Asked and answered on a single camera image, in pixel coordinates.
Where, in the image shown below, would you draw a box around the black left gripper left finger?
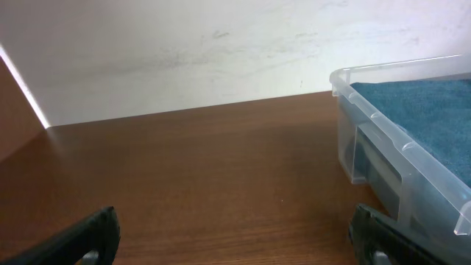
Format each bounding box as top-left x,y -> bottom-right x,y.
1,206 -> 121,265

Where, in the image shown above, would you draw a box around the clear plastic storage bin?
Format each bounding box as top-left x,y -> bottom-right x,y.
329,55 -> 470,264

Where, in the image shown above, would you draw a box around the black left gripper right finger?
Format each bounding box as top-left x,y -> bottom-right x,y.
348,204 -> 442,265

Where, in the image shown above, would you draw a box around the dark blue jeans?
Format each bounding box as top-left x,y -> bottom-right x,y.
352,79 -> 470,186

